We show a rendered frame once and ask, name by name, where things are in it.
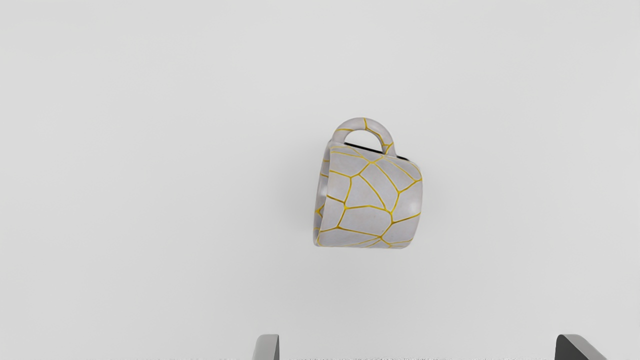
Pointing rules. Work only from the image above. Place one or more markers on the grey mug with yellow cracks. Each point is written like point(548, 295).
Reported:
point(372, 200)

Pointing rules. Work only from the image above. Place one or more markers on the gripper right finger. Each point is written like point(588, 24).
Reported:
point(575, 349)

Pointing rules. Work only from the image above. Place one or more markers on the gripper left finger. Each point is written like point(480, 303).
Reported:
point(267, 348)

